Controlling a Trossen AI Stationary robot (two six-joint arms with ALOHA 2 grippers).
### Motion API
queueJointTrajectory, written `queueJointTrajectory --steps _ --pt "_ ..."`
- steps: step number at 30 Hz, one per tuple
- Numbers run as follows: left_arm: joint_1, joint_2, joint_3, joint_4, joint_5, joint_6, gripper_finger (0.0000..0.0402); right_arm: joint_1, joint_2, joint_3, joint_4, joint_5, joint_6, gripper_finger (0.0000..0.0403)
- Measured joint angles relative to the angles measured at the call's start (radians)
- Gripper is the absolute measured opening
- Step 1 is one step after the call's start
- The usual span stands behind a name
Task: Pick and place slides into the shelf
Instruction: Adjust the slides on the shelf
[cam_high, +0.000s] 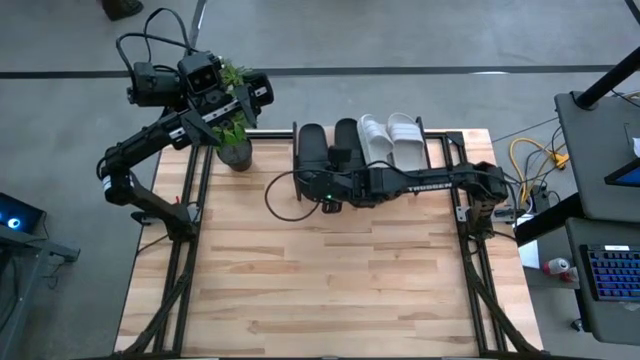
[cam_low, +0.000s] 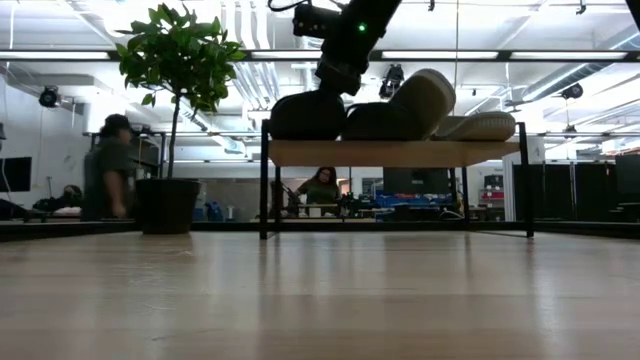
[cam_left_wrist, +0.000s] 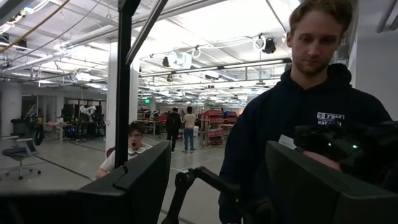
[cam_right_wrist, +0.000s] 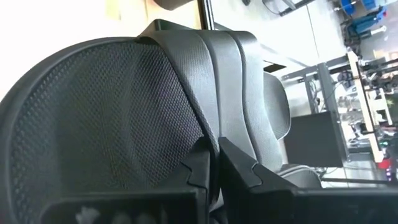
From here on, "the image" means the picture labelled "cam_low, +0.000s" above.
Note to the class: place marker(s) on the person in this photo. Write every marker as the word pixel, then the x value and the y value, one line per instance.
pixel 107 165
pixel 320 192

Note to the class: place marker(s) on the black wall screen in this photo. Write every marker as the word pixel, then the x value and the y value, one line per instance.
pixel 15 175

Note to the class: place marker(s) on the black aluminium rig frame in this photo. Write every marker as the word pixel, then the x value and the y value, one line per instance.
pixel 225 226

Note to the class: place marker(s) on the green leafy plant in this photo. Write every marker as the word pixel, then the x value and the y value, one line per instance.
pixel 180 55

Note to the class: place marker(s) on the wooden shelf with black frame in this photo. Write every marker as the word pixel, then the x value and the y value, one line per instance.
pixel 390 154

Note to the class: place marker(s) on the grey slide sandal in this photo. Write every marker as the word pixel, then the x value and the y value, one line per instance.
pixel 480 129
pixel 430 95

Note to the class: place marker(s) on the black partition screens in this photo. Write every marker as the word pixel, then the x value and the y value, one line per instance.
pixel 550 190

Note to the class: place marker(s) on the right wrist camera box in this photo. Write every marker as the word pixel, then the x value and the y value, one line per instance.
pixel 315 21

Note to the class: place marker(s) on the black ceiling device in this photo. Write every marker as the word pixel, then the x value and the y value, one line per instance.
pixel 49 96
pixel 572 91

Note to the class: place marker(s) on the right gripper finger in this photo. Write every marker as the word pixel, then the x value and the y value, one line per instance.
pixel 339 79

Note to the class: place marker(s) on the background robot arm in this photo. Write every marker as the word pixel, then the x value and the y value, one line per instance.
pixel 285 192

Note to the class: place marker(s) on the red storage boxes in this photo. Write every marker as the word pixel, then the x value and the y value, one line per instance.
pixel 492 195

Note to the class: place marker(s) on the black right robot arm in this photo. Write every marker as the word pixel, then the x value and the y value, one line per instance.
pixel 635 10

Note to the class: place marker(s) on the black plant pot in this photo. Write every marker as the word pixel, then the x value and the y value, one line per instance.
pixel 167 207

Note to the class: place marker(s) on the black ceiling-hung camera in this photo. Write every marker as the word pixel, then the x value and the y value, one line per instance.
pixel 391 82

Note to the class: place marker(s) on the black slide sandal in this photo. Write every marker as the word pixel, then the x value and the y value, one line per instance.
pixel 380 125
pixel 305 120

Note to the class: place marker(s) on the black monitor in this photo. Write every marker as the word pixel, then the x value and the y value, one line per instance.
pixel 415 181

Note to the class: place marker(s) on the blue storage bins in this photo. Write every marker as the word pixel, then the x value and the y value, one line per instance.
pixel 415 201

